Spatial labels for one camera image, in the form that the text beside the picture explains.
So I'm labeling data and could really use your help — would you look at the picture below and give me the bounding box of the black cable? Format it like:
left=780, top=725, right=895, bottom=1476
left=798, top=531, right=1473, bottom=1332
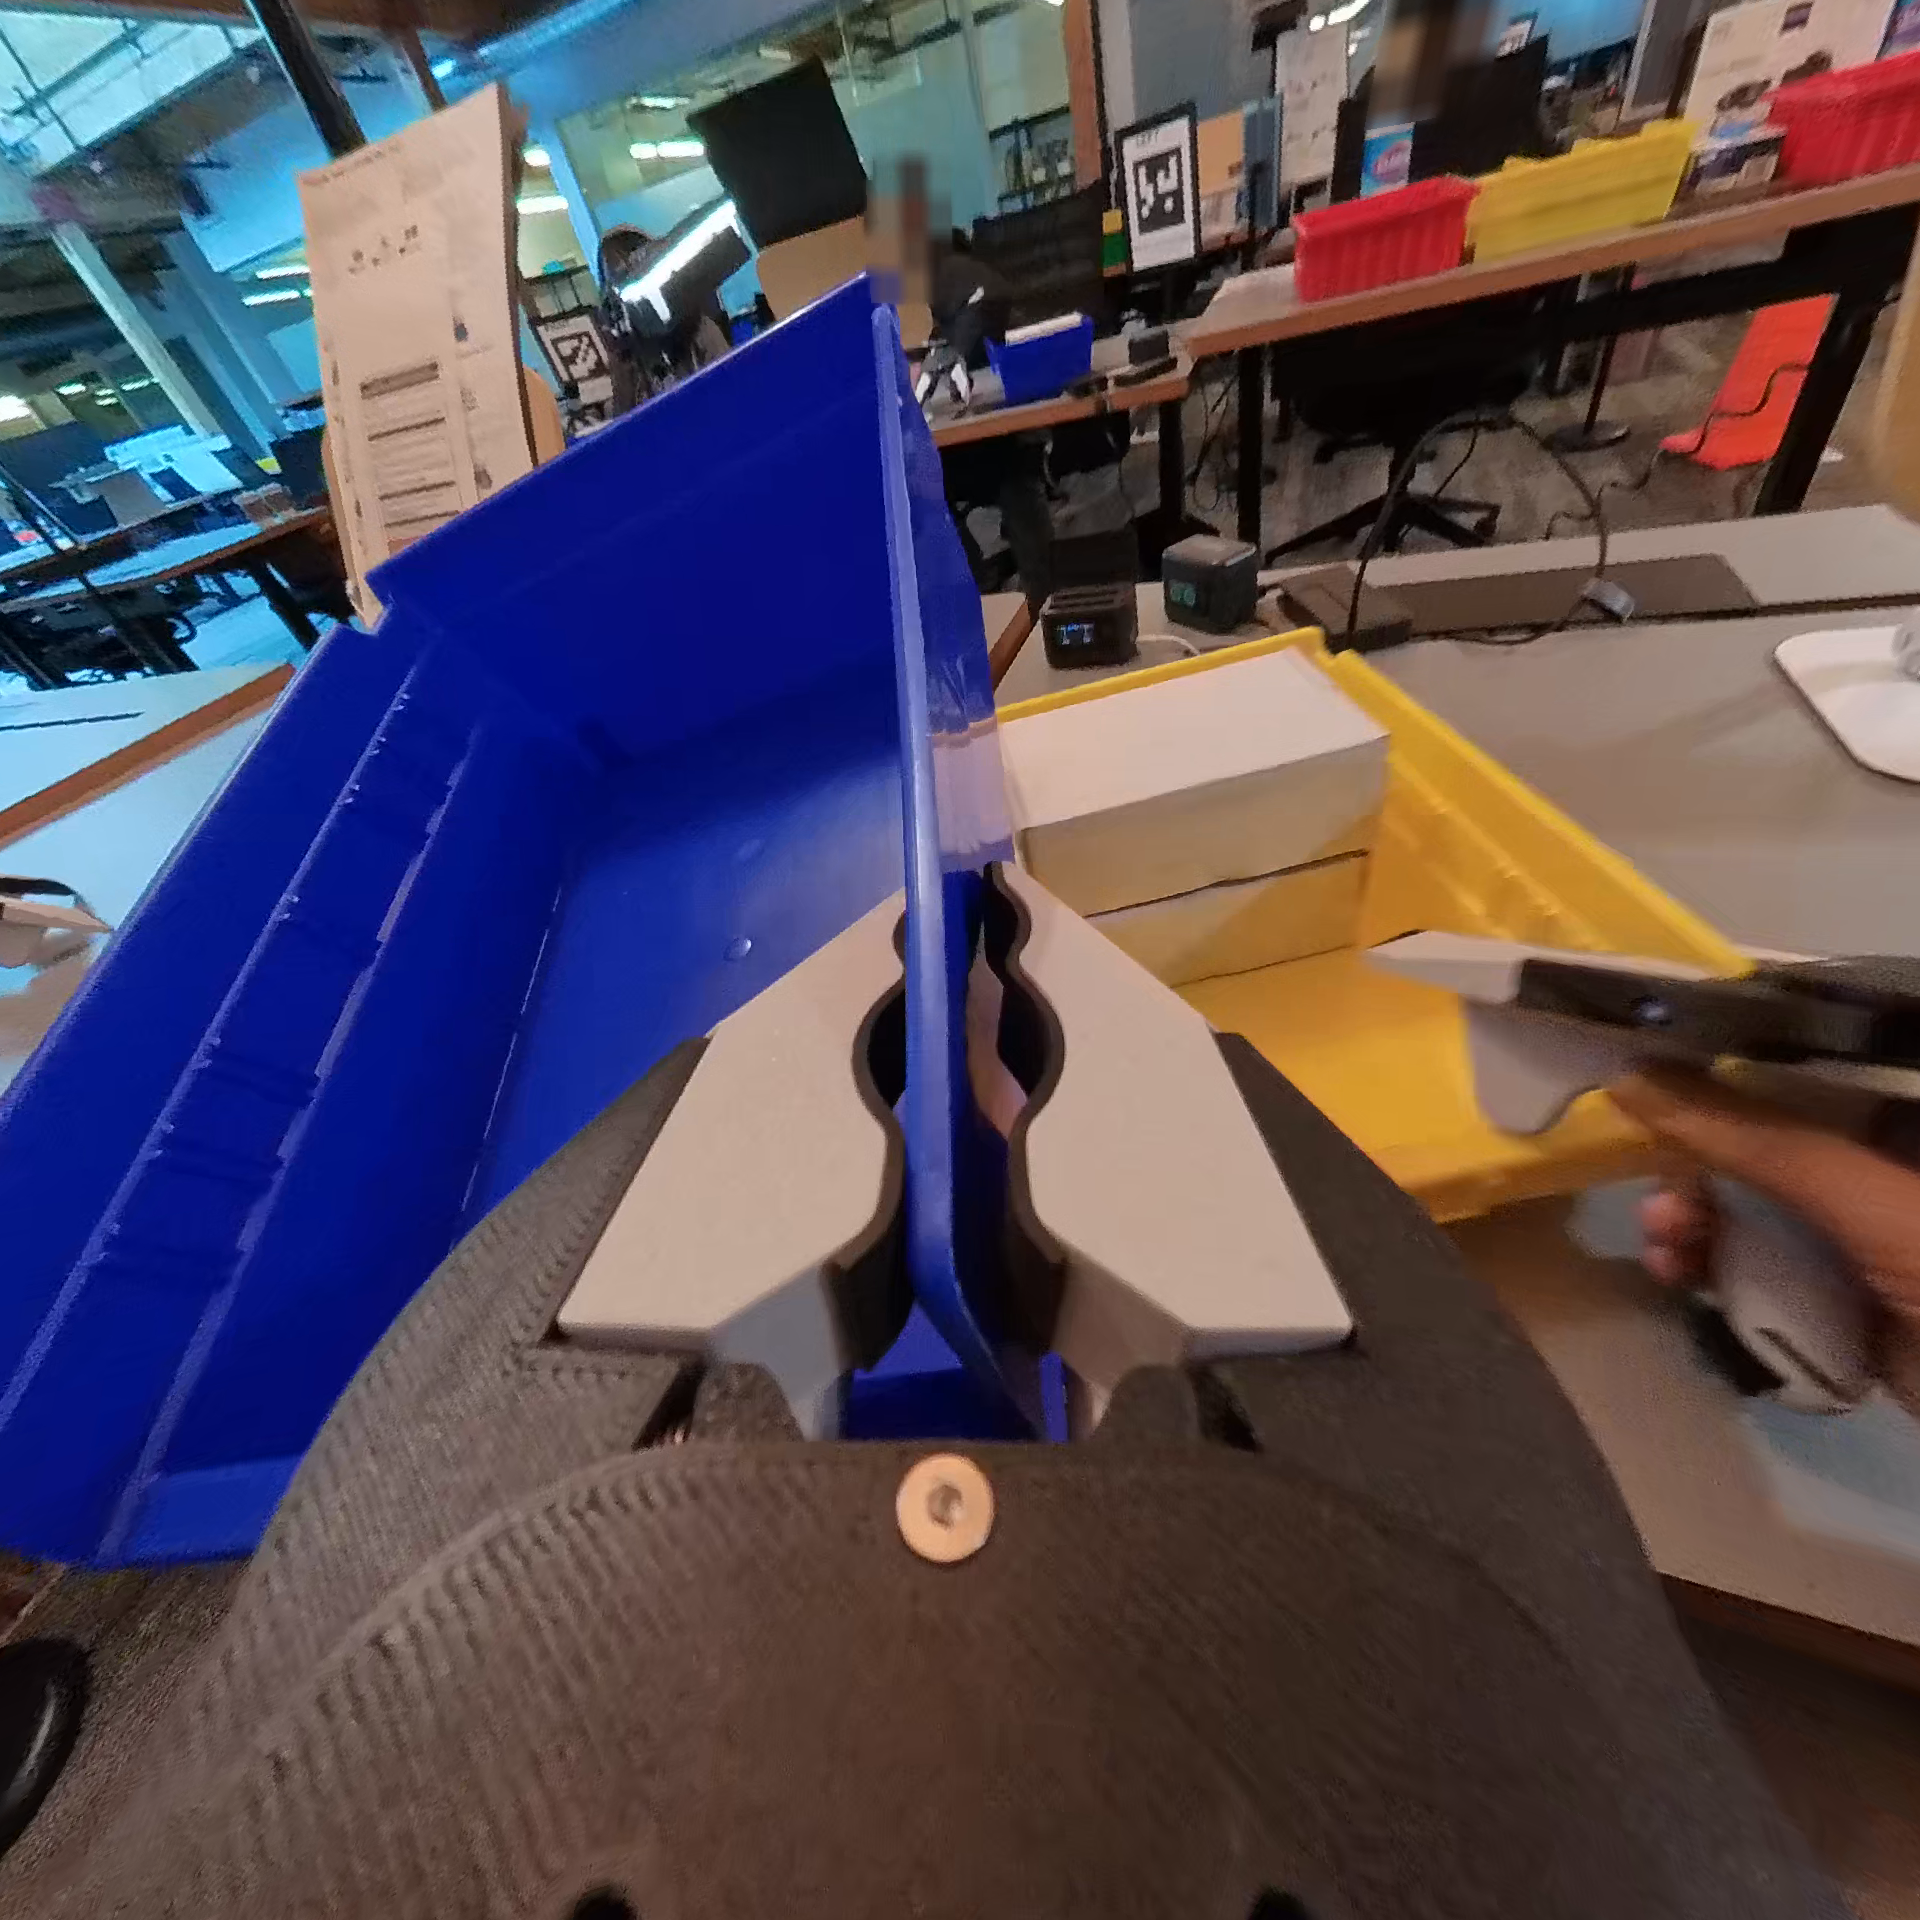
left=1351, top=404, right=1641, bottom=649

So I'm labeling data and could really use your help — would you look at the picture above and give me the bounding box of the large yellow plastic bin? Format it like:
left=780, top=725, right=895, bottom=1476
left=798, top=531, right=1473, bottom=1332
left=991, top=626, right=1758, bottom=1220

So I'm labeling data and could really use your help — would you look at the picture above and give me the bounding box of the red plastic bin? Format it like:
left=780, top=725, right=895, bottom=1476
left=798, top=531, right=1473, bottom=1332
left=1768, top=53, right=1920, bottom=189
left=1290, top=176, right=1479, bottom=301

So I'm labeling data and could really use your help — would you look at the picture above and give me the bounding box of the small yellow plastic bin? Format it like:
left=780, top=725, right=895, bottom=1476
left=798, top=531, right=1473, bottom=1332
left=1465, top=119, right=1702, bottom=261

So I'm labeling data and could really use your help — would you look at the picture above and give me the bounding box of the person's right hand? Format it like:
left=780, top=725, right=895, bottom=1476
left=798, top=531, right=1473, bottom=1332
left=1611, top=1072, right=1920, bottom=1420

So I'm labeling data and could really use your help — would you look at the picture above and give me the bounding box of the white stand base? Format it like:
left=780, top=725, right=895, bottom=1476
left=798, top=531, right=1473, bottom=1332
left=1775, top=621, right=1920, bottom=784

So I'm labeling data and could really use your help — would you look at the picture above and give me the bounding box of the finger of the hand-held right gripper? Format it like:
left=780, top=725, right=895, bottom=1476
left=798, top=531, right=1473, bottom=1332
left=1364, top=931, right=1641, bottom=1136

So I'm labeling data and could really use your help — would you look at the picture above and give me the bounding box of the wooden board with instruction sheet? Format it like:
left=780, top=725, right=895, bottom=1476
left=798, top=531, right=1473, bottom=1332
left=297, top=82, right=570, bottom=625

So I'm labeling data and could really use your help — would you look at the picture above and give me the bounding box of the grey electronic device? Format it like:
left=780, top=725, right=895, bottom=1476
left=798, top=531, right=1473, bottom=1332
left=1161, top=535, right=1262, bottom=635

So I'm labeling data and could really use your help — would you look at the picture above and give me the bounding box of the grey desk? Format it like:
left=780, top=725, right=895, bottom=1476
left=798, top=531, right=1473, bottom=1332
left=0, top=661, right=295, bottom=903
left=983, top=503, right=1920, bottom=1653

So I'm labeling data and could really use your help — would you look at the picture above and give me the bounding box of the small blue plastic bin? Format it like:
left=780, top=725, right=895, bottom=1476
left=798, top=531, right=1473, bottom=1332
left=986, top=316, right=1098, bottom=408

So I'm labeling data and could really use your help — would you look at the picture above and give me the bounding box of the black electronic device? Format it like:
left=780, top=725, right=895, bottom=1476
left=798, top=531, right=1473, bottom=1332
left=1040, top=591, right=1146, bottom=673

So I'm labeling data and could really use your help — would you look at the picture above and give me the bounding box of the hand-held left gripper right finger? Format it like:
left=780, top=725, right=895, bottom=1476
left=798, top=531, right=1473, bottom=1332
left=983, top=864, right=1355, bottom=1433

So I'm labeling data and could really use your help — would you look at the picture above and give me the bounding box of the black chair base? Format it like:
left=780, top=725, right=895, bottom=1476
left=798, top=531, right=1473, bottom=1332
left=0, top=1639, right=89, bottom=1840

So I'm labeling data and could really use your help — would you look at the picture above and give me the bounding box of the orange traffic cone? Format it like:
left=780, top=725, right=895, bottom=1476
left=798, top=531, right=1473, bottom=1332
left=1663, top=293, right=1840, bottom=472

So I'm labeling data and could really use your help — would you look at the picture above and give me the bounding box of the black power adapter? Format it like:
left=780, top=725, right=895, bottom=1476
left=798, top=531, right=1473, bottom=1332
left=1276, top=567, right=1419, bottom=651

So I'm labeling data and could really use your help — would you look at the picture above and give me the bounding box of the white cardboard box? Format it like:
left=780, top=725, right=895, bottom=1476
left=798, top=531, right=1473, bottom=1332
left=1080, top=852, right=1374, bottom=993
left=1001, top=651, right=1390, bottom=915

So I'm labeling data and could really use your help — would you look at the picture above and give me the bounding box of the black office chair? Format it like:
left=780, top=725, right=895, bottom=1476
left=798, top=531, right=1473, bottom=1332
left=1276, top=336, right=1503, bottom=560

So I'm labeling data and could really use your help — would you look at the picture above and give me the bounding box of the hanging brown black panel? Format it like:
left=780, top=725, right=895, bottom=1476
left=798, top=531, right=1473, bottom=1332
left=689, top=60, right=876, bottom=308

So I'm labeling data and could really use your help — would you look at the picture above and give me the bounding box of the wooden table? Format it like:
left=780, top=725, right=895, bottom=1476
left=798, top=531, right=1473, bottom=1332
left=921, top=157, right=1920, bottom=559

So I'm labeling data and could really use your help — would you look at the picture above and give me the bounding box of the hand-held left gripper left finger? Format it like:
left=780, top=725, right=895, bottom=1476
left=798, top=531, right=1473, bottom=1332
left=555, top=884, right=918, bottom=1442

